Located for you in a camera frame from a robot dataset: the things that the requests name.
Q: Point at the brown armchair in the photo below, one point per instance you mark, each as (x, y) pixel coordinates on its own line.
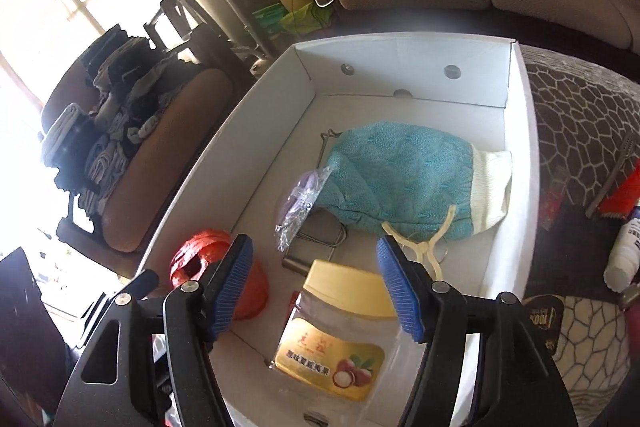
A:
(165, 167)

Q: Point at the clear jar with yellow lid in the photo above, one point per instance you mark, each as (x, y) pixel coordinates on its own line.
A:
(325, 357)

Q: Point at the yellow-green plastic bag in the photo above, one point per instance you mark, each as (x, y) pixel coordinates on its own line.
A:
(300, 19)

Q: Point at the white cardboard box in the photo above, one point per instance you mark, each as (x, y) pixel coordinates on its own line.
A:
(400, 117)

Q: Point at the cream plastic forked clip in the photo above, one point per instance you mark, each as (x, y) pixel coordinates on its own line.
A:
(417, 249)

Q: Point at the red and white packet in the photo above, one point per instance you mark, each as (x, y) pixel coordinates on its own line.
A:
(622, 197)

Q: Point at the teal knitted bath mitt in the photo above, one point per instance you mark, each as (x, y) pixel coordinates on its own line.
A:
(400, 167)

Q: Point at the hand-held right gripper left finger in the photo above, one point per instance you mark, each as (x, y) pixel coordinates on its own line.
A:
(230, 287)

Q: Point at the white plastic bottle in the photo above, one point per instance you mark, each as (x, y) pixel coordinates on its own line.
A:
(622, 257)

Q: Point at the black flat panel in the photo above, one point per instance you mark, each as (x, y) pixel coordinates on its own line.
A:
(25, 332)

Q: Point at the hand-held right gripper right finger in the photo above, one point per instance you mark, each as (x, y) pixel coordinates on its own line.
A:
(400, 292)

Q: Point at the pile of clothes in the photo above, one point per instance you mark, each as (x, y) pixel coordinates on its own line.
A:
(120, 107)

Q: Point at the grey cobblestone patterned cloth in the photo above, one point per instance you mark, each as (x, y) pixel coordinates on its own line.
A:
(575, 117)

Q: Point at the red twine ball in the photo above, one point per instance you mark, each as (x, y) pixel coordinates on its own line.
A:
(195, 257)

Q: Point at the red patterned packet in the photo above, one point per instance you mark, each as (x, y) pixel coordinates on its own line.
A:
(551, 212)

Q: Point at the black snack packet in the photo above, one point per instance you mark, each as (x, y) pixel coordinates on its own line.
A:
(547, 322)

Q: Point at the green box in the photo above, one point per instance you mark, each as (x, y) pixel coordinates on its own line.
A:
(267, 18)

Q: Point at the small cardboard box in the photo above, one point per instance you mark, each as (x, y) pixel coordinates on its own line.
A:
(295, 2)

